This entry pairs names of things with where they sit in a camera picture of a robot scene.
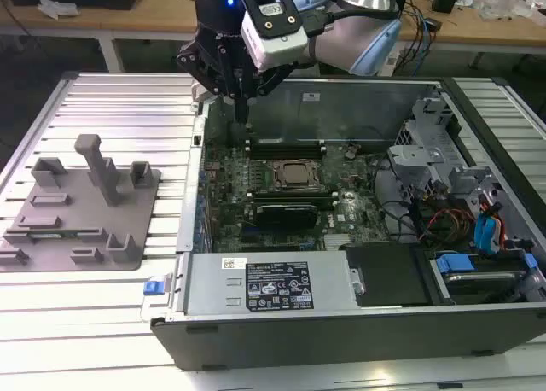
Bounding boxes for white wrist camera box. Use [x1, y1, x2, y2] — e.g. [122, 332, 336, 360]
[239, 0, 309, 73]

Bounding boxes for black graphics card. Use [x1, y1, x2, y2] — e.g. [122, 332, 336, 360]
[251, 201, 320, 230]

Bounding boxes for red orange wire bundle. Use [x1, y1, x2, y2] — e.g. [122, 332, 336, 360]
[417, 209, 477, 242]

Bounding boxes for silver heatsink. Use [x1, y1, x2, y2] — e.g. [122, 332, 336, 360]
[323, 232, 355, 252]

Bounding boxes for grey parts rack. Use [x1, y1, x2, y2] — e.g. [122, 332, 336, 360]
[0, 132, 164, 273]

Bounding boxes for blue flat wire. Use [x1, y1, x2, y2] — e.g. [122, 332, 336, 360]
[473, 213, 502, 255]

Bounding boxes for grey metal drive cage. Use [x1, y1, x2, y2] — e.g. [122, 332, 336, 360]
[386, 95, 507, 204]

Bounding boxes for hard disk in blue carrier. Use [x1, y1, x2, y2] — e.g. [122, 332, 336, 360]
[433, 253, 538, 306]

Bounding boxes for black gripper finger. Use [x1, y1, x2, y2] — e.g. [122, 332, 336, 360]
[241, 60, 296, 125]
[176, 35, 243, 125]

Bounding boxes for wooden workbench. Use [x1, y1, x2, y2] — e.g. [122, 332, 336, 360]
[0, 0, 546, 74]

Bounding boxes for black plastic cover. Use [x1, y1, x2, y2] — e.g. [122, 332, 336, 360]
[340, 243, 432, 309]

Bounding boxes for CPU socket with CPU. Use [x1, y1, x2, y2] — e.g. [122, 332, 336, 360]
[269, 158, 322, 188]

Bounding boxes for green RAM stick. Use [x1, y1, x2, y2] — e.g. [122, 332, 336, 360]
[24, 231, 83, 241]

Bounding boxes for green motherboard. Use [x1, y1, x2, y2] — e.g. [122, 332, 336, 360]
[200, 141, 393, 255]

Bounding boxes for crumpled white paper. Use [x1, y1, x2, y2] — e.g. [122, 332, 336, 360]
[37, 0, 81, 21]

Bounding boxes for silver power supply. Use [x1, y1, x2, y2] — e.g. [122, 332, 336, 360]
[170, 252, 363, 318]

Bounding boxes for black PC case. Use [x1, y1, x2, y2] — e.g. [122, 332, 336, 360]
[149, 75, 546, 373]

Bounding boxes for clear plastic bags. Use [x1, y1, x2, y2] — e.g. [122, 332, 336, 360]
[475, 0, 534, 23]

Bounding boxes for black camera cable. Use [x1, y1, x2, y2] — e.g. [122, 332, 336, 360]
[300, 4, 404, 38]

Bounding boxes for black RAM slot pair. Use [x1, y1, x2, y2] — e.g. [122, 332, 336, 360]
[246, 187, 339, 209]
[245, 137, 328, 160]

